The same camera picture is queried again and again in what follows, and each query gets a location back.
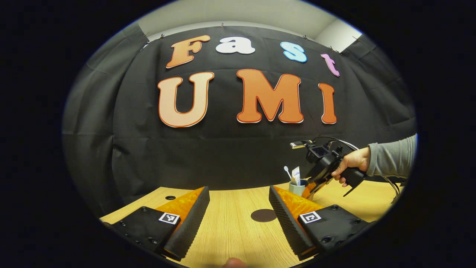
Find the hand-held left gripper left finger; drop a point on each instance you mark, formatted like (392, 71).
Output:
(191, 223)

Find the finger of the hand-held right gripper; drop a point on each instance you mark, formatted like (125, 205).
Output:
(311, 187)

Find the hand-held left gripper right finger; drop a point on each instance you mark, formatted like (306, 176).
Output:
(284, 223)

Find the blue-grey cup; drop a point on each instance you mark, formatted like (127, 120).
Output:
(295, 190)

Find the white toothpaste tube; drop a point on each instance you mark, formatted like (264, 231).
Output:
(296, 175)

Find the dark round coaster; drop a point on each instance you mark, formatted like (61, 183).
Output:
(263, 215)

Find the white toothbrush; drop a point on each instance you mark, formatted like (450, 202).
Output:
(287, 172)

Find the wooden desktop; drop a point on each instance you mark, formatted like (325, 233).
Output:
(234, 230)

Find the black backdrop cloth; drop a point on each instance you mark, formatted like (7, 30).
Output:
(223, 156)

